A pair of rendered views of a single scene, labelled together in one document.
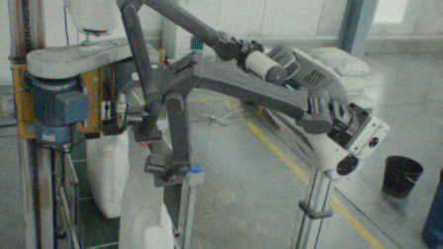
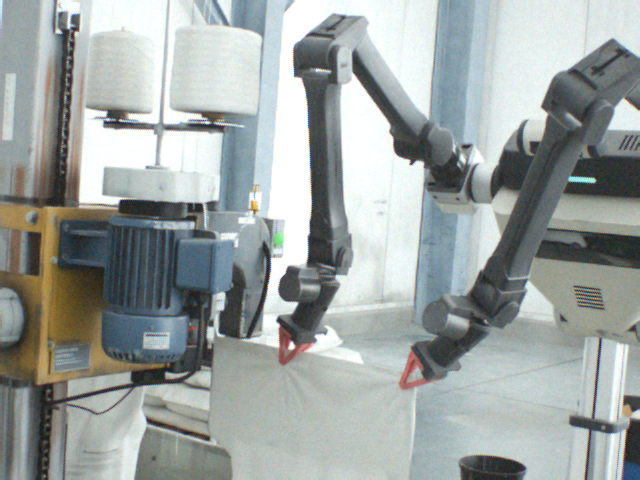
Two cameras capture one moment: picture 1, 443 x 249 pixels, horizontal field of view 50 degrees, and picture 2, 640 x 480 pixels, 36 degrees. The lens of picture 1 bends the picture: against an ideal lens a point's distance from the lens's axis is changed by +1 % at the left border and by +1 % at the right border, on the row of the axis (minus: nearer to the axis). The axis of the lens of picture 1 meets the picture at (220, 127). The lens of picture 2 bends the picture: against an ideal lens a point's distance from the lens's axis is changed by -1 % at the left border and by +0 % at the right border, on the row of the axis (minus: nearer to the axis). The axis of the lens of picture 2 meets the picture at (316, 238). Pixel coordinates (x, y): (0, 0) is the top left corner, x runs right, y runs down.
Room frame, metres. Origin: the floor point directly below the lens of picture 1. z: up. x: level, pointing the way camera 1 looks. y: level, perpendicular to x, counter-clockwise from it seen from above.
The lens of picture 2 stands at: (-0.10, 1.13, 1.41)
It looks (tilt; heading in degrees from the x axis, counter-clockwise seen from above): 3 degrees down; 334
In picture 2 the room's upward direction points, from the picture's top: 4 degrees clockwise
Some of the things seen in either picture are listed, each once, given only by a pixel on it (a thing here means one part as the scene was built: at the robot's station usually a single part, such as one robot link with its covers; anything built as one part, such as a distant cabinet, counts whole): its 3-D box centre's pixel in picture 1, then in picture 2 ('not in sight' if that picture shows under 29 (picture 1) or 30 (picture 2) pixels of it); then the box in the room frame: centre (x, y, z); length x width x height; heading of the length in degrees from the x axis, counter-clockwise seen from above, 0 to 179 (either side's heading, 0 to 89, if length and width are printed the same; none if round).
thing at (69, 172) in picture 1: (61, 163); not in sight; (2.29, 0.87, 0.54); 1.05 x 0.02 x 0.41; 28
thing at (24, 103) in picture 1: (55, 91); (70, 285); (1.83, 0.71, 1.18); 0.34 x 0.25 x 0.31; 118
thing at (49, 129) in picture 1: (55, 109); (147, 288); (1.60, 0.63, 1.21); 0.15 x 0.15 x 0.25
